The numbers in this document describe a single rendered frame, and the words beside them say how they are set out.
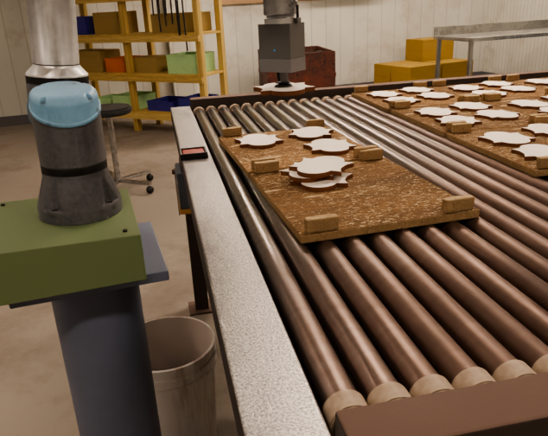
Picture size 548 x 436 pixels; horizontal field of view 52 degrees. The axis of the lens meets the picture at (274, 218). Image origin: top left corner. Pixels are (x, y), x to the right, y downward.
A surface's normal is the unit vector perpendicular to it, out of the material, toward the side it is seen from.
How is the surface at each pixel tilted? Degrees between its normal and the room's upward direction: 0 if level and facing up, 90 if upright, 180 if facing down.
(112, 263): 90
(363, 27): 90
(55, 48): 91
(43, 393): 0
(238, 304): 0
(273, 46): 90
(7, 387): 0
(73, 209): 73
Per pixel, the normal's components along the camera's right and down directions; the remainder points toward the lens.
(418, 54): -0.89, 0.20
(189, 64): -0.43, 0.34
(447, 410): -0.04, -0.93
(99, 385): 0.08, 0.36
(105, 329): 0.39, 0.32
